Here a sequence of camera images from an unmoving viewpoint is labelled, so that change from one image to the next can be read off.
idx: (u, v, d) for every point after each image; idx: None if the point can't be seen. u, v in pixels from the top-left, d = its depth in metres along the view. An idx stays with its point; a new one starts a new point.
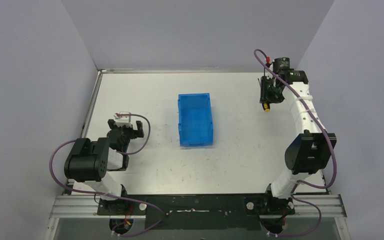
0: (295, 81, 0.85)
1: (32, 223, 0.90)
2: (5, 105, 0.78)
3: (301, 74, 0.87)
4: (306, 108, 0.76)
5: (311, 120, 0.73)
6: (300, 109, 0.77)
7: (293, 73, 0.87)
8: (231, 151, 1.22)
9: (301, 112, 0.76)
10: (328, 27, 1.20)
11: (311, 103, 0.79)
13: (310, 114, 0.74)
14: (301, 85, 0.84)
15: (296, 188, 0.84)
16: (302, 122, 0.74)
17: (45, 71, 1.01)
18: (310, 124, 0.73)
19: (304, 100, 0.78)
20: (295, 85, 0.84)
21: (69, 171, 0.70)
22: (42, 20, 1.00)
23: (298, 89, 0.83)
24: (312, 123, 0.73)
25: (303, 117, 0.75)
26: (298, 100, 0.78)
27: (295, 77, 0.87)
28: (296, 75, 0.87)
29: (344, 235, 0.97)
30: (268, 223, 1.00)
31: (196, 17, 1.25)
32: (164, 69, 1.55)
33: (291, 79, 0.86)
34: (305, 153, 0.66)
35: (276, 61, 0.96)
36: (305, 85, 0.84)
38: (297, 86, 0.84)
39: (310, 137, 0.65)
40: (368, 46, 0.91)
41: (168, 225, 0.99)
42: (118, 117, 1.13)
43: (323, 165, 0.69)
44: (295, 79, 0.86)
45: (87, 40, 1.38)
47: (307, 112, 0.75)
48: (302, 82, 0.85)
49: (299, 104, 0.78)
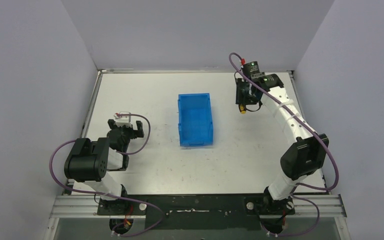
0: (271, 87, 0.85)
1: (33, 222, 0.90)
2: (5, 104, 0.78)
3: (274, 78, 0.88)
4: (291, 114, 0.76)
5: (298, 125, 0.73)
6: (286, 116, 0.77)
7: (268, 79, 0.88)
8: (231, 151, 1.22)
9: (287, 118, 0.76)
10: (328, 27, 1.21)
11: (294, 106, 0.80)
13: (296, 119, 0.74)
14: (279, 89, 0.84)
15: (294, 188, 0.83)
16: (291, 129, 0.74)
17: (45, 71, 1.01)
18: (300, 130, 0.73)
19: (287, 106, 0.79)
20: (273, 91, 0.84)
21: (69, 171, 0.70)
22: (42, 20, 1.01)
23: (277, 95, 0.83)
24: (301, 127, 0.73)
25: (291, 124, 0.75)
26: (281, 106, 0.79)
27: (270, 82, 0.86)
28: (270, 80, 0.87)
29: (344, 235, 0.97)
30: (268, 223, 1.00)
31: (196, 17, 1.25)
32: (164, 69, 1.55)
33: (267, 86, 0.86)
34: (302, 160, 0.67)
35: (246, 67, 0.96)
36: (283, 89, 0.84)
38: (276, 91, 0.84)
39: (303, 145, 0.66)
40: (368, 46, 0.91)
41: (168, 225, 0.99)
42: (118, 117, 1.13)
43: (321, 165, 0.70)
44: (271, 85, 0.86)
45: (87, 40, 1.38)
47: (293, 118, 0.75)
48: (277, 86, 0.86)
49: (284, 111, 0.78)
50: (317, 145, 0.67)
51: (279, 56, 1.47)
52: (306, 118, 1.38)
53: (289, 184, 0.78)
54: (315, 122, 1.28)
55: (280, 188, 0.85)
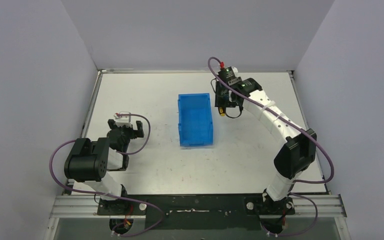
0: (251, 91, 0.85)
1: (33, 222, 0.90)
2: (5, 104, 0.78)
3: (251, 83, 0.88)
4: (276, 115, 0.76)
5: (285, 125, 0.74)
6: (271, 118, 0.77)
7: (245, 84, 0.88)
8: (231, 151, 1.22)
9: (272, 120, 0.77)
10: (328, 27, 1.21)
11: (276, 107, 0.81)
13: (281, 119, 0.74)
14: (259, 93, 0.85)
15: (292, 186, 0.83)
16: (279, 130, 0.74)
17: (45, 71, 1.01)
18: (287, 129, 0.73)
19: (270, 108, 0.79)
20: (253, 95, 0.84)
21: (69, 171, 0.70)
22: (43, 21, 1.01)
23: (259, 98, 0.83)
24: (288, 127, 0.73)
25: (278, 125, 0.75)
26: (265, 109, 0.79)
27: (248, 87, 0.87)
28: (248, 85, 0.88)
29: (344, 235, 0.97)
30: (268, 223, 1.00)
31: (196, 17, 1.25)
32: (164, 69, 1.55)
33: (246, 91, 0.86)
34: (296, 158, 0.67)
35: (222, 74, 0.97)
36: (263, 92, 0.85)
38: (256, 95, 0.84)
39: (293, 143, 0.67)
40: (368, 46, 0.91)
41: (168, 225, 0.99)
42: (118, 117, 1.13)
43: (313, 158, 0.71)
44: (250, 89, 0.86)
45: (87, 40, 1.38)
47: (278, 119, 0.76)
48: (256, 89, 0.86)
49: (268, 114, 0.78)
50: (306, 140, 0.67)
51: (280, 56, 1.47)
52: (306, 118, 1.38)
53: (287, 182, 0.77)
54: (316, 122, 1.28)
55: (279, 188, 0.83)
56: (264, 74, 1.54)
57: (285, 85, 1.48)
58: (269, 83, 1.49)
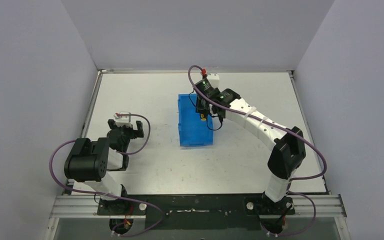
0: (231, 102, 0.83)
1: (33, 222, 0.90)
2: (5, 104, 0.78)
3: (229, 93, 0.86)
4: (259, 119, 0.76)
5: (270, 127, 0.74)
6: (255, 123, 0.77)
7: (224, 95, 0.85)
8: (231, 151, 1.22)
9: (257, 126, 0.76)
10: (328, 26, 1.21)
11: (258, 111, 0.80)
13: (266, 123, 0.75)
14: (238, 101, 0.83)
15: (289, 185, 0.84)
16: (266, 134, 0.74)
17: (45, 71, 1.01)
18: (273, 131, 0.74)
19: (252, 114, 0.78)
20: (234, 105, 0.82)
21: (69, 171, 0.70)
22: (42, 20, 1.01)
23: (239, 107, 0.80)
24: (274, 129, 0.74)
25: (263, 129, 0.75)
26: (247, 116, 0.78)
27: (228, 98, 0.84)
28: (227, 96, 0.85)
29: (344, 235, 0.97)
30: (268, 223, 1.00)
31: (196, 17, 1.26)
32: (164, 69, 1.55)
33: (226, 102, 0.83)
34: (288, 158, 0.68)
35: (198, 85, 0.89)
36: (241, 100, 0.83)
38: (237, 104, 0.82)
39: (282, 144, 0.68)
40: (367, 46, 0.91)
41: (168, 225, 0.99)
42: (118, 117, 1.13)
43: (304, 154, 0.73)
44: (229, 100, 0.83)
45: (87, 40, 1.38)
47: (263, 123, 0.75)
48: (236, 99, 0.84)
49: (251, 120, 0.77)
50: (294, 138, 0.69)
51: (280, 56, 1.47)
52: (306, 118, 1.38)
53: (284, 183, 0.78)
54: (315, 122, 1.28)
55: (278, 188, 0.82)
56: (264, 74, 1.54)
57: (285, 85, 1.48)
58: (269, 83, 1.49)
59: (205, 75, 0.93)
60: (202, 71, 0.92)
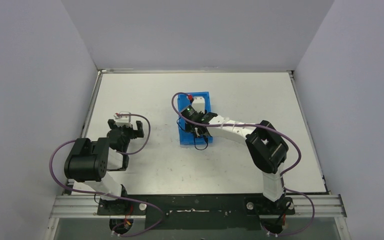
0: (210, 120, 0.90)
1: (33, 222, 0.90)
2: (4, 104, 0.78)
3: (208, 113, 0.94)
4: (232, 124, 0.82)
5: (242, 128, 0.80)
6: (229, 129, 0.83)
7: (205, 117, 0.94)
8: (231, 150, 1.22)
9: (230, 130, 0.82)
10: (328, 26, 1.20)
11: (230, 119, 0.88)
13: (237, 125, 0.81)
14: (215, 118, 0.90)
15: (283, 181, 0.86)
16: (239, 134, 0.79)
17: (45, 70, 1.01)
18: (245, 130, 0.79)
19: (225, 123, 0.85)
20: (212, 120, 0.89)
21: (69, 171, 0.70)
22: (42, 20, 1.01)
23: (216, 121, 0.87)
24: (245, 128, 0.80)
25: (236, 131, 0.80)
26: (222, 125, 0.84)
27: (207, 118, 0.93)
28: (206, 117, 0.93)
29: (344, 235, 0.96)
30: (268, 223, 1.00)
31: (196, 17, 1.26)
32: (164, 69, 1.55)
33: (207, 122, 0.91)
34: (264, 150, 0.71)
35: (184, 112, 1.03)
36: (219, 116, 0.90)
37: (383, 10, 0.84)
38: (214, 119, 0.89)
39: (254, 137, 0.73)
40: (367, 46, 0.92)
41: (168, 225, 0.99)
42: (118, 117, 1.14)
43: (286, 146, 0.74)
44: (208, 119, 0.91)
45: (87, 40, 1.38)
47: (234, 126, 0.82)
48: (214, 116, 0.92)
49: (226, 128, 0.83)
50: (264, 131, 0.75)
51: (280, 56, 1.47)
52: (307, 118, 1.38)
53: (275, 179, 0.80)
54: (315, 122, 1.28)
55: (272, 186, 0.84)
56: (264, 74, 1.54)
57: (285, 84, 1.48)
58: (269, 83, 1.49)
59: (192, 99, 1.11)
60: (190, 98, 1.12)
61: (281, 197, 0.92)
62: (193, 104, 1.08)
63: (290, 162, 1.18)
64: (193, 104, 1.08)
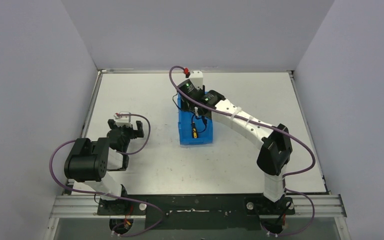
0: (216, 103, 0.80)
1: (33, 222, 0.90)
2: (4, 104, 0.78)
3: (213, 94, 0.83)
4: (245, 119, 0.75)
5: (257, 127, 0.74)
6: (241, 123, 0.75)
7: (208, 97, 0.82)
8: (231, 151, 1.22)
9: (243, 125, 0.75)
10: (328, 26, 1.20)
11: (243, 112, 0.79)
13: (252, 122, 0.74)
14: (223, 102, 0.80)
15: (284, 182, 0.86)
16: (253, 133, 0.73)
17: (45, 70, 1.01)
18: (260, 130, 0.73)
19: (239, 115, 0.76)
20: (220, 106, 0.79)
21: (69, 171, 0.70)
22: (42, 21, 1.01)
23: (225, 108, 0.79)
24: (260, 127, 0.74)
25: (250, 129, 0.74)
26: (233, 117, 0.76)
27: (212, 99, 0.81)
28: (210, 98, 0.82)
29: (344, 235, 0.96)
30: (268, 223, 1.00)
31: (196, 17, 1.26)
32: (164, 69, 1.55)
33: (211, 104, 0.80)
34: (275, 156, 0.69)
35: (182, 87, 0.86)
36: (226, 101, 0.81)
37: (383, 11, 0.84)
38: (222, 105, 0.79)
39: (270, 142, 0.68)
40: (367, 46, 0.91)
41: (168, 225, 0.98)
42: (118, 117, 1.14)
43: (291, 150, 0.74)
44: (213, 101, 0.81)
45: (87, 40, 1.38)
47: (249, 122, 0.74)
48: (220, 100, 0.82)
49: (237, 121, 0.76)
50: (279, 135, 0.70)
51: (279, 56, 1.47)
52: (307, 118, 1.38)
53: (277, 180, 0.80)
54: (315, 122, 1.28)
55: (274, 187, 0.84)
56: (264, 74, 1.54)
57: (285, 85, 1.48)
58: (269, 83, 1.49)
59: (188, 73, 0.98)
60: (185, 71, 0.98)
61: (282, 197, 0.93)
62: (191, 78, 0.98)
63: (294, 165, 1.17)
64: (191, 78, 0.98)
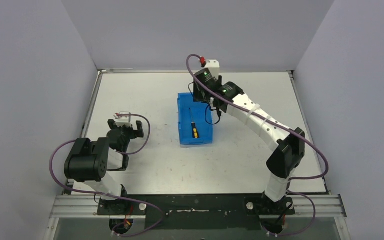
0: (234, 97, 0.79)
1: (33, 221, 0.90)
2: (4, 104, 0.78)
3: (232, 87, 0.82)
4: (263, 118, 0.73)
5: (273, 127, 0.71)
6: (259, 122, 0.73)
7: (227, 89, 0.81)
8: (231, 151, 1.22)
9: (260, 124, 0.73)
10: (328, 26, 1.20)
11: (261, 110, 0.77)
13: (269, 122, 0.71)
14: (242, 97, 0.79)
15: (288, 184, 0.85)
16: (269, 133, 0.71)
17: (45, 70, 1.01)
18: (276, 132, 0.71)
19: (256, 112, 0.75)
20: (237, 100, 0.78)
21: (69, 171, 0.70)
22: (42, 21, 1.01)
23: (243, 103, 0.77)
24: (277, 128, 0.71)
25: (266, 129, 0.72)
26: (251, 113, 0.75)
27: (230, 91, 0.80)
28: (229, 90, 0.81)
29: (344, 235, 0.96)
30: (268, 223, 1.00)
31: (196, 17, 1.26)
32: (165, 69, 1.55)
33: (229, 97, 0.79)
34: (288, 159, 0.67)
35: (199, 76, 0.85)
36: (245, 95, 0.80)
37: (383, 11, 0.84)
38: (240, 99, 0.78)
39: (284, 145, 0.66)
40: (367, 46, 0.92)
41: (168, 225, 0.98)
42: (118, 117, 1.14)
43: (304, 154, 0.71)
44: (232, 95, 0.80)
45: (87, 40, 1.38)
47: (266, 122, 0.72)
48: (238, 94, 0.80)
49: (254, 118, 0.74)
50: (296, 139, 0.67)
51: (279, 56, 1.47)
52: (307, 118, 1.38)
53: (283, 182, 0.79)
54: (315, 122, 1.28)
55: (278, 188, 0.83)
56: (264, 74, 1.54)
57: (285, 85, 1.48)
58: (269, 83, 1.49)
59: (204, 63, 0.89)
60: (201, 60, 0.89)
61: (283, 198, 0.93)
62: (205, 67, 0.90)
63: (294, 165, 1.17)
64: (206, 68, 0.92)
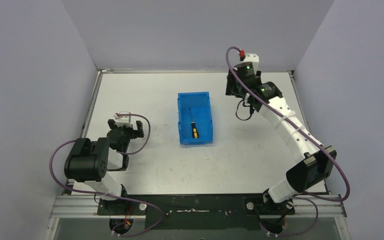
0: (271, 98, 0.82)
1: (33, 221, 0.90)
2: (4, 104, 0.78)
3: (271, 87, 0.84)
4: (295, 127, 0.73)
5: (304, 139, 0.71)
6: (290, 129, 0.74)
7: (265, 89, 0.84)
8: (231, 151, 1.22)
9: (290, 132, 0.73)
10: (328, 26, 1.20)
11: (296, 118, 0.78)
13: (301, 132, 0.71)
14: (279, 100, 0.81)
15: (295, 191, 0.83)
16: (297, 144, 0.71)
17: (45, 70, 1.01)
18: (306, 144, 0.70)
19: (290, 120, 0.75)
20: (274, 102, 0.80)
21: (69, 171, 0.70)
22: (42, 21, 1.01)
23: (279, 107, 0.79)
24: (308, 141, 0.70)
25: (296, 139, 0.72)
26: (284, 119, 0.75)
27: (268, 91, 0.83)
28: (267, 90, 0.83)
29: (344, 235, 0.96)
30: (268, 223, 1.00)
31: (196, 16, 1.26)
32: (165, 69, 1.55)
33: (266, 97, 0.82)
34: (310, 174, 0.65)
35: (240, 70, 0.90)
36: (283, 99, 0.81)
37: (383, 11, 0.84)
38: (277, 102, 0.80)
39: (311, 159, 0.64)
40: (367, 46, 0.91)
41: (168, 225, 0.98)
42: (118, 117, 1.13)
43: (327, 175, 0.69)
44: (269, 96, 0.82)
45: (87, 40, 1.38)
47: (297, 132, 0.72)
48: (276, 96, 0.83)
49: (286, 123, 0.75)
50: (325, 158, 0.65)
51: (280, 56, 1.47)
52: (306, 118, 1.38)
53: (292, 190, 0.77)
54: (315, 122, 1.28)
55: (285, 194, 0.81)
56: (264, 74, 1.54)
57: (285, 85, 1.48)
58: None
59: (243, 56, 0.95)
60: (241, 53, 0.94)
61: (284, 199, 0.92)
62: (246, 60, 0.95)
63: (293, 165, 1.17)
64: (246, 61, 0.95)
